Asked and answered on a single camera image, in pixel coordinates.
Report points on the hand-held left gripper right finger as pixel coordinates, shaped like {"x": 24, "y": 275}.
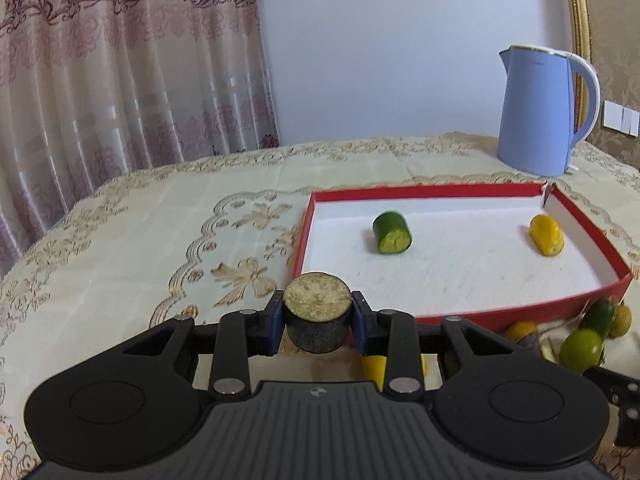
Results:
{"x": 357, "y": 325}

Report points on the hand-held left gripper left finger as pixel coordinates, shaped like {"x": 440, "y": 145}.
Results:
{"x": 276, "y": 327}

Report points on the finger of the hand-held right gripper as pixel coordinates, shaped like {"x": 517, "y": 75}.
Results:
{"x": 612, "y": 385}

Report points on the dark eggplant piece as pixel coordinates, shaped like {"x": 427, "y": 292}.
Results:
{"x": 315, "y": 330}

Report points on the green tomato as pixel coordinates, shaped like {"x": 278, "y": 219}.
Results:
{"x": 580, "y": 352}

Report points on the large yellow fruit piece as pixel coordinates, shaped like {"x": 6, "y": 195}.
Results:
{"x": 372, "y": 370}

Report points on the dark green cucumber piece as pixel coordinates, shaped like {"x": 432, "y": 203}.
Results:
{"x": 598, "y": 317}

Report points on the red cardboard box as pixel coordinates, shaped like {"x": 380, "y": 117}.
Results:
{"x": 450, "y": 270}

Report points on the small yellow fruit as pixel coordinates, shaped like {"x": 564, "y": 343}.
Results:
{"x": 623, "y": 321}

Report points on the yellow orange fruit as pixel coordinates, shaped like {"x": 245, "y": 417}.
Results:
{"x": 520, "y": 330}

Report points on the cream embroidered tablecloth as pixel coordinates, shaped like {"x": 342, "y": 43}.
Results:
{"x": 150, "y": 240}

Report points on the blue electric kettle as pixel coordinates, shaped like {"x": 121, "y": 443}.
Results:
{"x": 535, "y": 110}

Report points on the beige patterned curtain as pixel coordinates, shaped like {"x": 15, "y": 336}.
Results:
{"x": 125, "y": 85}

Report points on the white wall switch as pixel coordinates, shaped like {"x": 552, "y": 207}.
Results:
{"x": 620, "y": 117}

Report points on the gold frame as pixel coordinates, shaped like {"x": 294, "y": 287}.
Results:
{"x": 577, "y": 10}

